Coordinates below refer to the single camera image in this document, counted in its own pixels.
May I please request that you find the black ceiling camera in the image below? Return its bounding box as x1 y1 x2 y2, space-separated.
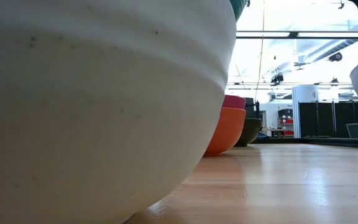
270 73 285 85

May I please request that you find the black aluminium table frame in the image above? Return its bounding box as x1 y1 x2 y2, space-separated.
253 136 358 150

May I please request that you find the white pillar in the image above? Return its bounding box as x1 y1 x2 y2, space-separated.
291 85 319 139

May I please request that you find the black bowl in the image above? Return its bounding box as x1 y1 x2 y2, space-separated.
234 117 264 148

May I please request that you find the teal bowl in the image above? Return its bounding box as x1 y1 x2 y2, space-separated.
229 0 249 22

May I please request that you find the thin hanging cable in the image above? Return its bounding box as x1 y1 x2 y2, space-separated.
254 0 266 102

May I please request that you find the black partition wall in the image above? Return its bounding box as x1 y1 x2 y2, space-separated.
298 101 358 138

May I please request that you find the black overhead frame beam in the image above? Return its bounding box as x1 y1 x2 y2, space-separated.
235 30 358 40

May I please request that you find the black background equipment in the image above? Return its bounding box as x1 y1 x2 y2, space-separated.
243 97 261 119

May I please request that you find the red storage shelf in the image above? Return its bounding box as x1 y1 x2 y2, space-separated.
277 108 294 138

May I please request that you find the pink bowl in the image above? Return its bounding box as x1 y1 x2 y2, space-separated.
222 95 247 110

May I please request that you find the orange bowl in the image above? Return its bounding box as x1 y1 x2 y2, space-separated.
203 106 247 157

